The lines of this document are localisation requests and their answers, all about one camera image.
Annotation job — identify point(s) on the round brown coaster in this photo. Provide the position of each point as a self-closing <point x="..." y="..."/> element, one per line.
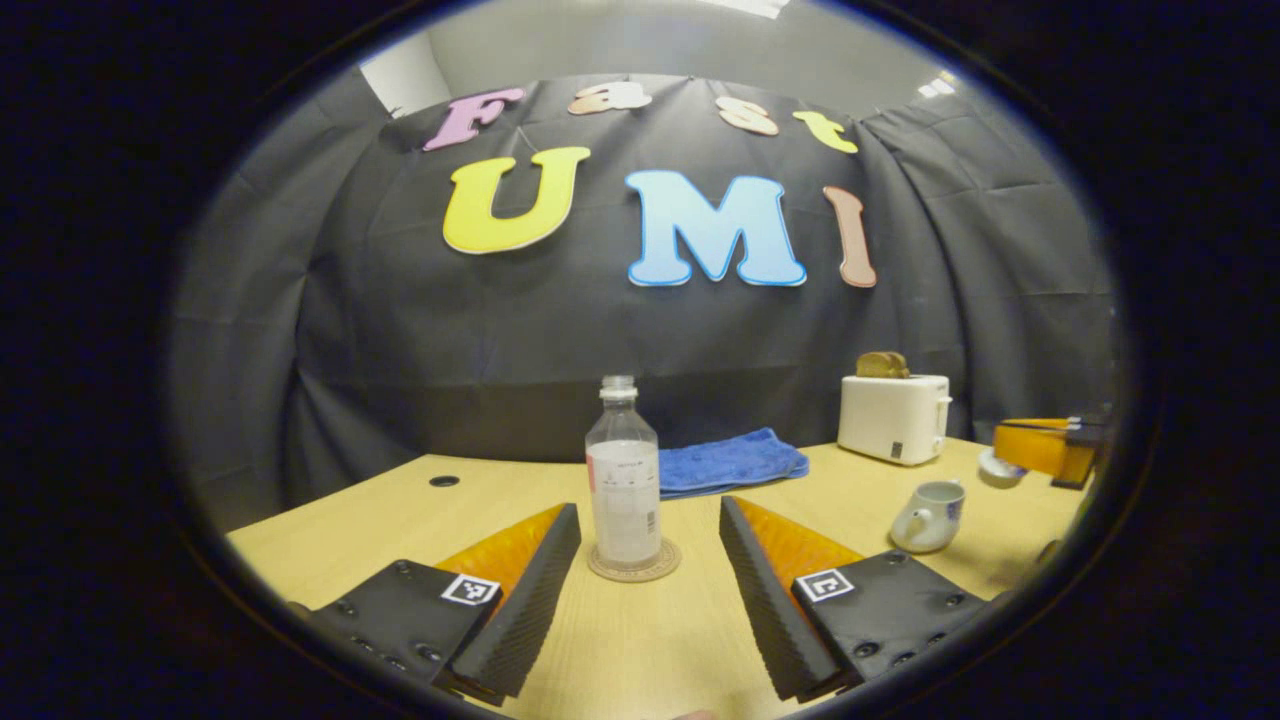
<point x="610" y="573"/>

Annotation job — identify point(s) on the blue folded towel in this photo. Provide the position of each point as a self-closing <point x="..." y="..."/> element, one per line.
<point x="730" y="462"/>

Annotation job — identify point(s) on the black backdrop cloth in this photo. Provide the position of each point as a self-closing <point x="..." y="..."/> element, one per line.
<point x="520" y="340"/>

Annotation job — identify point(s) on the brown bread slice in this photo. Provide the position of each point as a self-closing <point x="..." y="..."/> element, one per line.
<point x="872" y="365"/>
<point x="898" y="365"/>

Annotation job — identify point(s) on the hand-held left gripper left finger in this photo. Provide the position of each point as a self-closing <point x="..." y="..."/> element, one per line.
<point x="520" y="610"/>

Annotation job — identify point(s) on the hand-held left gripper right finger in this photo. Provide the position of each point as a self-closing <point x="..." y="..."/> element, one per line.
<point x="765" y="600"/>

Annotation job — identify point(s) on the white toaster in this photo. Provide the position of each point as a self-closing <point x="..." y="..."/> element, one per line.
<point x="890" y="418"/>

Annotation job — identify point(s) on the ceiling light panel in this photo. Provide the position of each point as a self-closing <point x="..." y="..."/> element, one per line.
<point x="745" y="6"/>
<point x="936" y="86"/>

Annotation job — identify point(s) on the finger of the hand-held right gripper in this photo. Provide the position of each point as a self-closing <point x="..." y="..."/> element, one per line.
<point x="1040" y="448"/>

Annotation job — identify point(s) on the clear plastic water bottle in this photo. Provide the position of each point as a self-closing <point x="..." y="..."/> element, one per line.
<point x="622" y="480"/>

